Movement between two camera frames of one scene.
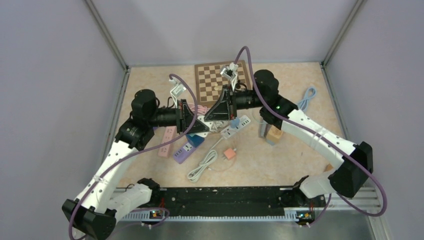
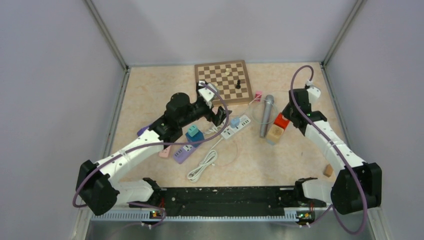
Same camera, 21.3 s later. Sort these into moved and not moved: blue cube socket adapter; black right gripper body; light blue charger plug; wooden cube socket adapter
Moved: black right gripper body
Not moved: wooden cube socket adapter; light blue charger plug; blue cube socket adapter
